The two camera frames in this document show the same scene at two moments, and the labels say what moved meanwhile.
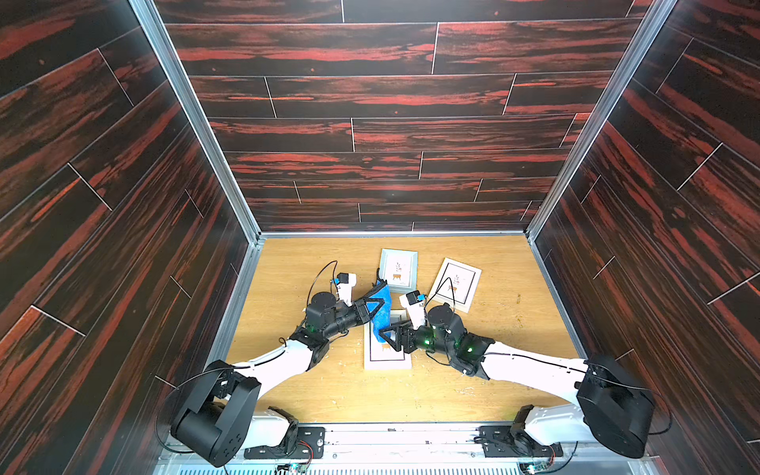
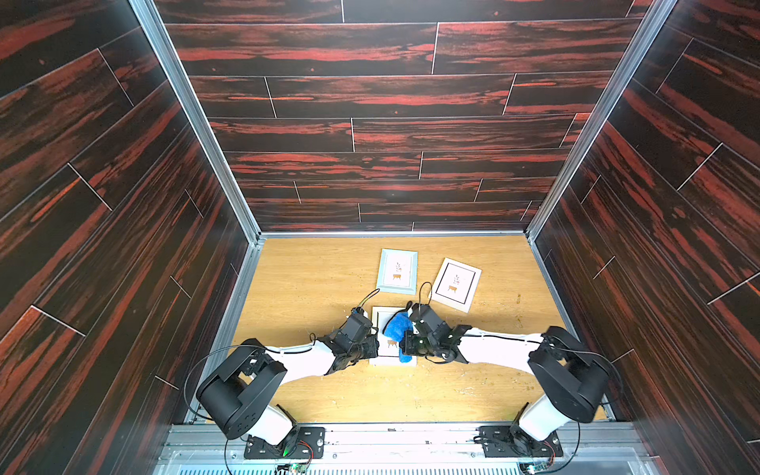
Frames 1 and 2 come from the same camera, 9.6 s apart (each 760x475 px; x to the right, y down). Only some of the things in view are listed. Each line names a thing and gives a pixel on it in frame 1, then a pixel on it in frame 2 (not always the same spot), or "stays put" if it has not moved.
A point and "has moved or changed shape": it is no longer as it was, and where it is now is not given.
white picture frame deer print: x=464 y=278 stays put
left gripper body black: x=343 y=320 → x=365 y=349
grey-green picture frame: x=400 y=269 stays put
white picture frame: x=382 y=356 stays put
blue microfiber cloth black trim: x=383 y=320 has moved or changed shape
